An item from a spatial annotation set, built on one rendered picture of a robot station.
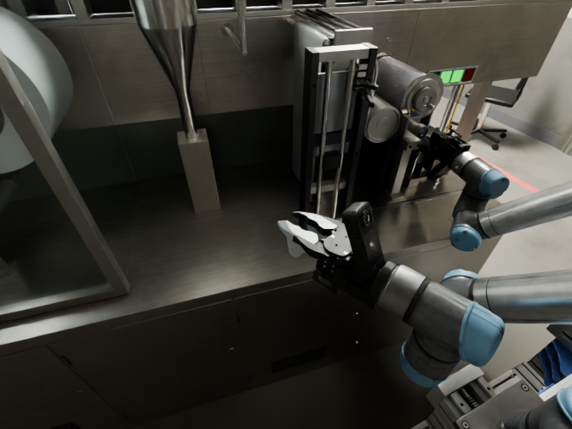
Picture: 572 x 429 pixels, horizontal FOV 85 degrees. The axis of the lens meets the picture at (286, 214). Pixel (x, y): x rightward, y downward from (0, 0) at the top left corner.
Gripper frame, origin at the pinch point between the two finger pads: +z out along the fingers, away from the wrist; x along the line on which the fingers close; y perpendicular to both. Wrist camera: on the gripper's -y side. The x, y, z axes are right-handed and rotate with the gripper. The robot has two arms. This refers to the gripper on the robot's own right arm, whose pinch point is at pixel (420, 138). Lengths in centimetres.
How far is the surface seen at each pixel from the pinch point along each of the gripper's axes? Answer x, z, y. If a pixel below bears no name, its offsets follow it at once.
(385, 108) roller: 18.9, -2.5, 14.1
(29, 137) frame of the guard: 104, -25, 28
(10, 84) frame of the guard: 102, -25, 36
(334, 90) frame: 41.4, -12.2, 25.0
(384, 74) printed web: 11.5, 12.9, 19.1
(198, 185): 79, 4, -8
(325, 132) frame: 43.8, -14.6, 15.2
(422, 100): 7.3, -4.1, 16.1
